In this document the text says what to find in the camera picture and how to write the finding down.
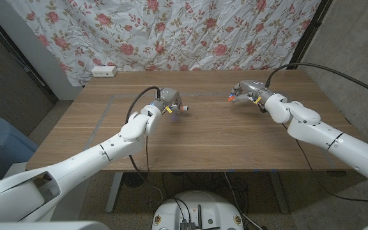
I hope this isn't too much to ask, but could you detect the black backdrop pole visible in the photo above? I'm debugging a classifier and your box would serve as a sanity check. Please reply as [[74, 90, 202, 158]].
[[287, 0, 334, 70]]

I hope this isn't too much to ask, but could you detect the black round floor object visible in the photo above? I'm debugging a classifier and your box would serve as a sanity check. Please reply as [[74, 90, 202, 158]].
[[121, 172, 149, 188]]

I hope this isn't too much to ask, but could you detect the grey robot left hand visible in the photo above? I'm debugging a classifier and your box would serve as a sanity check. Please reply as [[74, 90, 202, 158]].
[[153, 88, 185, 114]]

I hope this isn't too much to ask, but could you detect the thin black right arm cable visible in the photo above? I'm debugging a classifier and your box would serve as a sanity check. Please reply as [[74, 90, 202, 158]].
[[281, 123, 368, 206]]

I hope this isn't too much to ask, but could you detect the white robot torso edge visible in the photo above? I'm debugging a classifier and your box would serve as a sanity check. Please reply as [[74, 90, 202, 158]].
[[0, 220, 110, 230]]

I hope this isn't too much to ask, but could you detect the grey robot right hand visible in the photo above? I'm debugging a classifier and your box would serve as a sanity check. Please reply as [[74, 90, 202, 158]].
[[228, 79, 274, 105]]

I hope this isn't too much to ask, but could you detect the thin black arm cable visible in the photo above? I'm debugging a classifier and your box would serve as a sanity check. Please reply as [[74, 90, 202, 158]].
[[281, 123, 368, 206], [144, 135, 150, 173]]

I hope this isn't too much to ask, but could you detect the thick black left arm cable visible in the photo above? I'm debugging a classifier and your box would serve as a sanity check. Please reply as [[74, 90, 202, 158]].
[[125, 86, 165, 203]]

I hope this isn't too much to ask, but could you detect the blue plastic bin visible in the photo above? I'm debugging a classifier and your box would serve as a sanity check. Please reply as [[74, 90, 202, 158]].
[[0, 117, 40, 181]]

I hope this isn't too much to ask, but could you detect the floral backdrop cloth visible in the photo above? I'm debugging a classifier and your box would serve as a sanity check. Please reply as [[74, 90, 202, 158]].
[[5, 0, 322, 86]]

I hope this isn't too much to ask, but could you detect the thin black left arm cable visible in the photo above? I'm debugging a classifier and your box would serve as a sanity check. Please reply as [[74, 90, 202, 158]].
[[144, 135, 150, 173]]

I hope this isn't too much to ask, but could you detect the white and blue floor box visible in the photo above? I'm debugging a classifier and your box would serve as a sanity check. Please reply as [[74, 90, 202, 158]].
[[3, 162, 28, 180]]

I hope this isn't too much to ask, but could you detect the white table leg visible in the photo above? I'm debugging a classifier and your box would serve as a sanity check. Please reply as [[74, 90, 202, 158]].
[[105, 171, 124, 214]]

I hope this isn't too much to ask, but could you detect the white power strip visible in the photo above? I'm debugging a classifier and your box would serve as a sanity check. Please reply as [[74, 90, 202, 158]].
[[91, 65, 118, 78]]

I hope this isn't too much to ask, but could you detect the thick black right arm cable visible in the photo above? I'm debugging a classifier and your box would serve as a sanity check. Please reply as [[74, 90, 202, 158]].
[[265, 62, 368, 100]]

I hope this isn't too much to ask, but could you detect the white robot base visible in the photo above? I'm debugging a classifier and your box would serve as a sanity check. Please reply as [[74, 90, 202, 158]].
[[151, 190, 245, 230]]

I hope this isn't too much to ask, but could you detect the grey table leg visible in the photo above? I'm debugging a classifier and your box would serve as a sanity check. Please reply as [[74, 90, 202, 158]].
[[268, 171, 290, 214]]

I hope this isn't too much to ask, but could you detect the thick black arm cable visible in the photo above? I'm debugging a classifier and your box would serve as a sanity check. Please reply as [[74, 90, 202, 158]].
[[265, 62, 368, 100], [125, 86, 165, 203]]

